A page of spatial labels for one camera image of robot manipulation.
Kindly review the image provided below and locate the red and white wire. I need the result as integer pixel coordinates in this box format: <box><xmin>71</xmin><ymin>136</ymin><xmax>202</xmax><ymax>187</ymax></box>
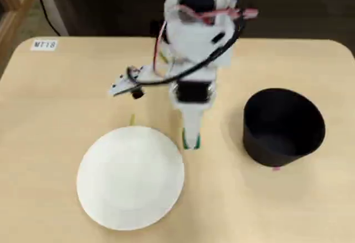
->
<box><xmin>153</xmin><ymin>3</ymin><xmax>259</xmax><ymax>74</ymax></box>

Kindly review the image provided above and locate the white table label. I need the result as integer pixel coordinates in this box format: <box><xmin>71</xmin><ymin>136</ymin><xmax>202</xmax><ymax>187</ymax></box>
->
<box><xmin>30</xmin><ymin>39</ymin><xmax>58</xmax><ymax>51</ymax></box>

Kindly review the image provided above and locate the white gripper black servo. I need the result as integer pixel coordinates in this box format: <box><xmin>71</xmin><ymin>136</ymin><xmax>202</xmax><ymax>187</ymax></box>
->
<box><xmin>169</xmin><ymin>79</ymin><xmax>217</xmax><ymax>150</ymax></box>

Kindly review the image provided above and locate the black wall cable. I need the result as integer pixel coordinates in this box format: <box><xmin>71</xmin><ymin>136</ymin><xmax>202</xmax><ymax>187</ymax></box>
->
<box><xmin>29</xmin><ymin>0</ymin><xmax>60</xmax><ymax>37</ymax></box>

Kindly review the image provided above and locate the wooden furniture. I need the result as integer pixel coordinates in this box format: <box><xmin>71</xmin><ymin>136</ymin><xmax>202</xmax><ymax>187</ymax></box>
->
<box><xmin>0</xmin><ymin>0</ymin><xmax>37</xmax><ymax>70</ymax></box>

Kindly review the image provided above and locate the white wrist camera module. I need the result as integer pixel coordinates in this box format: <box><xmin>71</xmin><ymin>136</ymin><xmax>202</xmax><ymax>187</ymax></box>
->
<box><xmin>108</xmin><ymin>65</ymin><xmax>146</xmax><ymax>100</ymax></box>

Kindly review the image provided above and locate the black round bin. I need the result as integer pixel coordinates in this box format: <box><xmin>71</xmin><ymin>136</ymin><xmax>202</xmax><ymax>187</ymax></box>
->
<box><xmin>242</xmin><ymin>88</ymin><xmax>326</xmax><ymax>168</ymax></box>

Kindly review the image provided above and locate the white round plate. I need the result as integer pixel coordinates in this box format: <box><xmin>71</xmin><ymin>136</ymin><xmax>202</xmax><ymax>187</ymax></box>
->
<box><xmin>76</xmin><ymin>125</ymin><xmax>185</xmax><ymax>224</ymax></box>

